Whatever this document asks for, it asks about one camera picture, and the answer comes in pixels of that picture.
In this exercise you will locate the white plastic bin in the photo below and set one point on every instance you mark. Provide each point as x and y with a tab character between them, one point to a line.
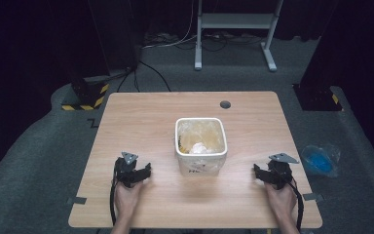
201	162

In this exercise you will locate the black base with yellow stripes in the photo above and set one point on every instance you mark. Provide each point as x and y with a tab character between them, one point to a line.
87	97

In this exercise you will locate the black base with yellow tape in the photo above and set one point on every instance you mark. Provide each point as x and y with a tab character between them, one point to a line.
318	97

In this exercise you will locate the yellow and dark wrapper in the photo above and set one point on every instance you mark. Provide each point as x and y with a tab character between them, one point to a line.
182	146

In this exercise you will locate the dark table grommet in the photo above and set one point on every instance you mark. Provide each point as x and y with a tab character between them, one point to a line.
225	104

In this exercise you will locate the person's right hand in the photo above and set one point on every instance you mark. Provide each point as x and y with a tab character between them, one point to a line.
280	201

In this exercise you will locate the white metal stand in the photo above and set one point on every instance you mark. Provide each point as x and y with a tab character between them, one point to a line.
235	20

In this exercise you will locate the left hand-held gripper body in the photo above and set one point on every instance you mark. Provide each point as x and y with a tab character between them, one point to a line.
128	170

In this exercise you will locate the person's left hand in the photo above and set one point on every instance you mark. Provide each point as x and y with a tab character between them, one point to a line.
127	199

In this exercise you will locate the crumpled white paper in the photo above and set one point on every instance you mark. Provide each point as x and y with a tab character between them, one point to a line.
200	148

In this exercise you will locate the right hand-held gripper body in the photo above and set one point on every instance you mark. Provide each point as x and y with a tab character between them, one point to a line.
280	172

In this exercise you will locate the clear plastic bin liner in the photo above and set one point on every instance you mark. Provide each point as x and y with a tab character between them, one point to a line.
204	133

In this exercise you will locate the grey tape strip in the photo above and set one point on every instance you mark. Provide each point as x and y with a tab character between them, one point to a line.
78	200
312	196

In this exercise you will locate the blue clear plastic bag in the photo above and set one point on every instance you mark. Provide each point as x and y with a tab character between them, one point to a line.
319	161

